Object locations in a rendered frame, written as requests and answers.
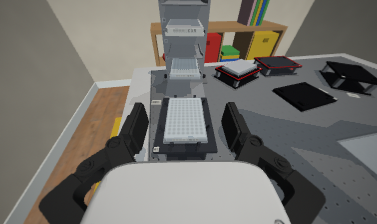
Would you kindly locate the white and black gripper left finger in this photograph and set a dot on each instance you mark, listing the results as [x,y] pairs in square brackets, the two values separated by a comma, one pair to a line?
[65,203]

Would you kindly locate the grey plate hotel rack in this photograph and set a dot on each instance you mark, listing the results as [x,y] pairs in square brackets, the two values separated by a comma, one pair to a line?
[184,46]

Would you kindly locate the grey speckled base plate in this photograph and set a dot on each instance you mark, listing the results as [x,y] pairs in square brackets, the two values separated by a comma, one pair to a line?
[308,139]

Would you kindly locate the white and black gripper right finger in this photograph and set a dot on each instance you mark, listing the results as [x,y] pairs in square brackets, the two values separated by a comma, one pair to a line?
[302,200]

